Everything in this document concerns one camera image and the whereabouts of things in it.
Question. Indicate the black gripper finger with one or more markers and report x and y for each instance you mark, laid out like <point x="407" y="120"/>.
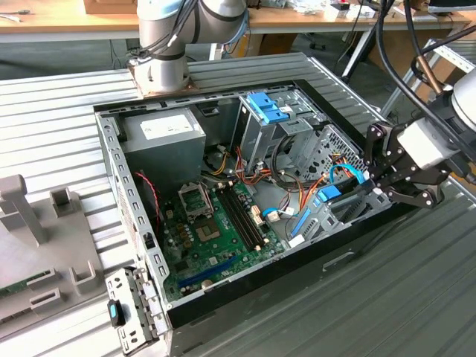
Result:
<point x="427" y="197"/>
<point x="383" y="145"/>

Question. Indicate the hard disk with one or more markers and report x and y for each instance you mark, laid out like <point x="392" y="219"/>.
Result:
<point x="329" y="195"/>

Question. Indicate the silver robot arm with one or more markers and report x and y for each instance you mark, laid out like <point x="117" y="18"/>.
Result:
<point x="160" y="70"/>

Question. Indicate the silver disk bay cage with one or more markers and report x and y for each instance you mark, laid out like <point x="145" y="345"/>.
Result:
<point x="327" y="223"/>

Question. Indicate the black tripod stand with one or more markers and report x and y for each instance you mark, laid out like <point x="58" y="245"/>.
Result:
<point x="357" y="56"/>

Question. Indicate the large brown cardboard box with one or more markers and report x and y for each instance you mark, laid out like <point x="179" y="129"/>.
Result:
<point x="394" y="48"/>

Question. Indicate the black chair base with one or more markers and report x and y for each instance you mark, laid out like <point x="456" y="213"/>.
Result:
<point x="318" y="45"/>

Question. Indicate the silver optical drive cage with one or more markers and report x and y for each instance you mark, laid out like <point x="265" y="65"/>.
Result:
<point x="256" y="141"/>

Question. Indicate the blue drive cage latch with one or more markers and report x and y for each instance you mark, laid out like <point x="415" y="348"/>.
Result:
<point x="261" y="103"/>

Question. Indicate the white label tag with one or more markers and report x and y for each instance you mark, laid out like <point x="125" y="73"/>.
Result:
<point x="295" y="241"/>

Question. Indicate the white cardboard box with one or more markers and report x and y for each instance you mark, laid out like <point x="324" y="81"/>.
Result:
<point x="357" y="12"/>

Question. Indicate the beige power socket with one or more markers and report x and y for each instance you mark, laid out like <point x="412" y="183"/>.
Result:
<point x="257" y="215"/>

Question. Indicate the small brown cardboard box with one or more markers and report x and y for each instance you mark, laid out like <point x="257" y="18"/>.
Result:
<point x="279" y="44"/>

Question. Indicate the black monitor stand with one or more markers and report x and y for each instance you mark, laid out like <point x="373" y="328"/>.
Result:
<point x="444" y="5"/>

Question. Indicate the black RAM slot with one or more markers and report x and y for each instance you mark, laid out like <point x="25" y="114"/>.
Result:
<point x="245" y="220"/>
<point x="249" y="220"/>
<point x="241" y="220"/>
<point x="237" y="220"/>

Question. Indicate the green motherboard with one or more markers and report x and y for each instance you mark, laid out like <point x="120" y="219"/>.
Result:
<point x="230" y="242"/>

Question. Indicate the CPU socket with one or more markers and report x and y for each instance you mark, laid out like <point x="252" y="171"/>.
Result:
<point x="208" y="231"/>

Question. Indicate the black open PC case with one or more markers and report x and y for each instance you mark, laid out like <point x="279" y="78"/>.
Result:
<point x="260" y="297"/>

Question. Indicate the blue expansion slot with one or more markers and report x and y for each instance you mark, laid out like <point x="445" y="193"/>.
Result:
<point x="208" y="272"/>

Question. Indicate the grey power supply unit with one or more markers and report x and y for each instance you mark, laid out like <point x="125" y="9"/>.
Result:
<point x="163" y="156"/>

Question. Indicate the silver coin battery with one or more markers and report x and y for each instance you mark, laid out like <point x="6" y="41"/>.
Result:
<point x="207" y="284"/>

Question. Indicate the black case clip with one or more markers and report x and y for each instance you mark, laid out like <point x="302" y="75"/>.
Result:
<point x="148" y="241"/>

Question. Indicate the black latch with blue stripe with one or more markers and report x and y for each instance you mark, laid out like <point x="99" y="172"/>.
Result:
<point x="114" y="314"/>

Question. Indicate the grey parts rack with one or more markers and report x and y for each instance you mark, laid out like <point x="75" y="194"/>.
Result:
<point x="56" y="241"/>

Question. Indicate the long wooden desk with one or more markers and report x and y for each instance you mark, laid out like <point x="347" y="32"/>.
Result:
<point x="56" y="18"/>

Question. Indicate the green circuit card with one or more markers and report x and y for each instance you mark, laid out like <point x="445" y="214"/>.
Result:
<point x="13" y="291"/>

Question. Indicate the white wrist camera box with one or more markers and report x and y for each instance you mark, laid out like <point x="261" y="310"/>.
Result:
<point x="424" y="147"/>

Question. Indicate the metal shelf frame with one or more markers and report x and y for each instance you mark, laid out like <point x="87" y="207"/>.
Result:
<point x="457" y="56"/>

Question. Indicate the metal expansion slot bracket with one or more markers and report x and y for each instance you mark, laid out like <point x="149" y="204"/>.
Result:
<point x="138" y="298"/>

